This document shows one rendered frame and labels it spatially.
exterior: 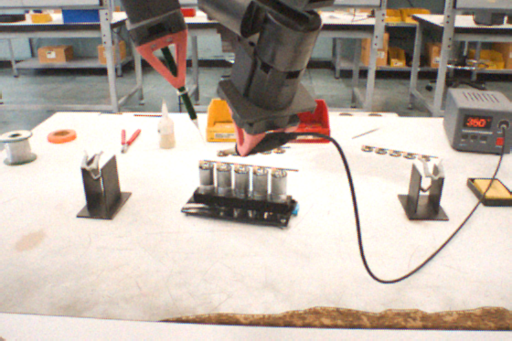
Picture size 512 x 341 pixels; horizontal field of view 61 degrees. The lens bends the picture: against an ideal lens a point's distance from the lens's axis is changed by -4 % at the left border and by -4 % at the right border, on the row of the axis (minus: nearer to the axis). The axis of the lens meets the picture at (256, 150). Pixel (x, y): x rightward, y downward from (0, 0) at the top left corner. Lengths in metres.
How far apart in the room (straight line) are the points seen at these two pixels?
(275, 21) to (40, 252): 0.43
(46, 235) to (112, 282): 0.16
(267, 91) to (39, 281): 0.35
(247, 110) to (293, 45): 0.09
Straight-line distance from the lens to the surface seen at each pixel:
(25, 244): 0.69
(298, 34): 0.44
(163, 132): 0.91
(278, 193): 0.66
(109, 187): 0.71
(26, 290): 0.60
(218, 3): 0.47
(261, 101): 0.49
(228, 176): 0.68
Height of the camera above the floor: 1.10
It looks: 23 degrees down
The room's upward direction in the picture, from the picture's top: straight up
